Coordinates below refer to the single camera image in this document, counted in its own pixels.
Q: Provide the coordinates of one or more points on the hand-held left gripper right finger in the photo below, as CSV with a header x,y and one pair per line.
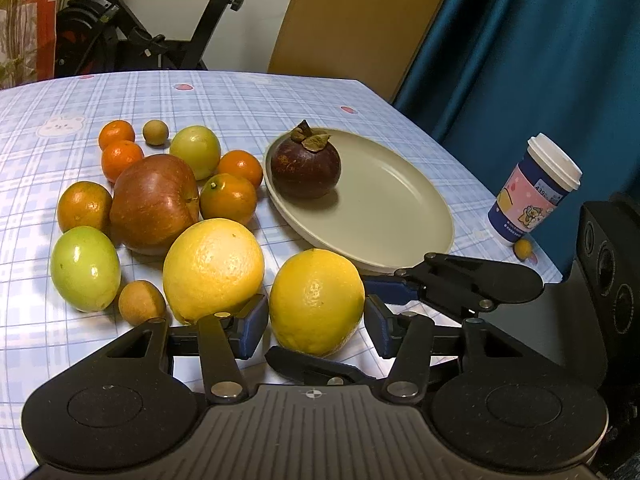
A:
x,y
376,327

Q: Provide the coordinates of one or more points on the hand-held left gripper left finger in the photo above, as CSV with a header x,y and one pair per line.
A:
x,y
254,322

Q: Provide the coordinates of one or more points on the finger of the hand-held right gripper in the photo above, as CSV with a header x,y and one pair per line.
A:
x,y
387,287
320,370

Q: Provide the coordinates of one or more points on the large round yellow lemon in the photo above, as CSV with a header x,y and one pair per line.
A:
x,y
213,270

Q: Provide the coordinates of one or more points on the cream oval plate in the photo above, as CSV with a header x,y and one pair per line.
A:
x,y
390,200

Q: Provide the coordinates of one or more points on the red apple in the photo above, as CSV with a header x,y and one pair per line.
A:
x,y
154,204

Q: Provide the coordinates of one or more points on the bright green round fruit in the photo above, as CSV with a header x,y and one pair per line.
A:
x,y
85,267

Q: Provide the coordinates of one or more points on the small orange mandarin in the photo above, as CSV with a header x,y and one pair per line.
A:
x,y
122,161
241,169
117,134

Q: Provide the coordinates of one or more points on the tiny yellow kumquat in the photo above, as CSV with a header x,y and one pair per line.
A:
x,y
523,249

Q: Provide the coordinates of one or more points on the paper cup with white lid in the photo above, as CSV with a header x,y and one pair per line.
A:
x,y
532,190

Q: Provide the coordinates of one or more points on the large brown longan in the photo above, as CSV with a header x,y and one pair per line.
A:
x,y
141,302

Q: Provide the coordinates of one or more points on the large orange mandarin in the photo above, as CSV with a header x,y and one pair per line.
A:
x,y
227,199
85,206

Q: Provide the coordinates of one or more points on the dark purple mangosteen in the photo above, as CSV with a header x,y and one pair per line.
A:
x,y
306,165

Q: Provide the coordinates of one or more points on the yellowish green round fruit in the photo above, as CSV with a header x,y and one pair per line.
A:
x,y
195,152

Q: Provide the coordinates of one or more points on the small brown longan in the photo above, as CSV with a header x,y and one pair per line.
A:
x,y
155,133

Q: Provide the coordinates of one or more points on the dark blue curtain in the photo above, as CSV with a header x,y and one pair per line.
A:
x,y
540,50

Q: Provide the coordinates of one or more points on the wooden board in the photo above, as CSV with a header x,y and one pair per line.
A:
x,y
360,20

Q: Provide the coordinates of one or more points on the black exercise bike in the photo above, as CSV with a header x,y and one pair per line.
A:
x,y
150,45

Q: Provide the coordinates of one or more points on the printed wall cloth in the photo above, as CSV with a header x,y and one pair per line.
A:
x,y
25,20

